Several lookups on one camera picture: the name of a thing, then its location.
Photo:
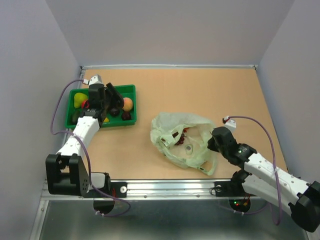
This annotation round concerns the green yellow pear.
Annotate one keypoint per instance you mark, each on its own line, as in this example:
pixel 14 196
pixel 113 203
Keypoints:
pixel 78 99

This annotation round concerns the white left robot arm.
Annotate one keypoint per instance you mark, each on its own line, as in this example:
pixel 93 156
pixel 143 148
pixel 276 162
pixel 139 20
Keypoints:
pixel 68 172

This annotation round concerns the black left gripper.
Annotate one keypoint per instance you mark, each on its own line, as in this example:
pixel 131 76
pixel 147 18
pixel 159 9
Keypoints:
pixel 118 97

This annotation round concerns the dark red grape bunch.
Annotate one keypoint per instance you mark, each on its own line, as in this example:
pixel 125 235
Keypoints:
pixel 179 138

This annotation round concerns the aluminium mounting rail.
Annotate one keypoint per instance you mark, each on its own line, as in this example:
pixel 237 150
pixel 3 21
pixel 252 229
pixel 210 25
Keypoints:
pixel 174 189

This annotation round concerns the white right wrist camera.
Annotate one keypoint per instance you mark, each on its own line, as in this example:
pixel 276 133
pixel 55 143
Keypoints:
pixel 229 123

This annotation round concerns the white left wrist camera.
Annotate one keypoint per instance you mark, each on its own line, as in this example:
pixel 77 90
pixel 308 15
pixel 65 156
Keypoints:
pixel 96 79

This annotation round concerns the dark purple mangosteen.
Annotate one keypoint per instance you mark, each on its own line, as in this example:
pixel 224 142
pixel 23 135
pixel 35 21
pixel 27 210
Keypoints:
pixel 114 112

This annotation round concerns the dark green avocado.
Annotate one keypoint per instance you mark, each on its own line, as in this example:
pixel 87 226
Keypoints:
pixel 74 117

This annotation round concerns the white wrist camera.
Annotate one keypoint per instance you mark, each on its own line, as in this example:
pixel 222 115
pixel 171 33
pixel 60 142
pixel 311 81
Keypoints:
pixel 96 79
pixel 229 123

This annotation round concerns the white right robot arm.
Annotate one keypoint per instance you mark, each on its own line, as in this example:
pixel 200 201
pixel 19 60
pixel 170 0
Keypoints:
pixel 258 176

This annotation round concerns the bright red apple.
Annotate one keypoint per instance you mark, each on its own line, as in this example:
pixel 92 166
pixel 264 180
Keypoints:
pixel 85 104

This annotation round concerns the peach fruit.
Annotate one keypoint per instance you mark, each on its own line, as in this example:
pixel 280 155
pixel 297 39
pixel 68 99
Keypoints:
pixel 128 104

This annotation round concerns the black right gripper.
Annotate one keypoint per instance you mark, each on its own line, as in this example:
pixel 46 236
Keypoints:
pixel 211 145

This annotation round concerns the light green plastic bag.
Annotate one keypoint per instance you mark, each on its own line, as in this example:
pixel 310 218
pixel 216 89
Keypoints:
pixel 193 153

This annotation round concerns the dark maroon plum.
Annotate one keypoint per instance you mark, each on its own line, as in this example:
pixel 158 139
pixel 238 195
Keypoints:
pixel 126 116

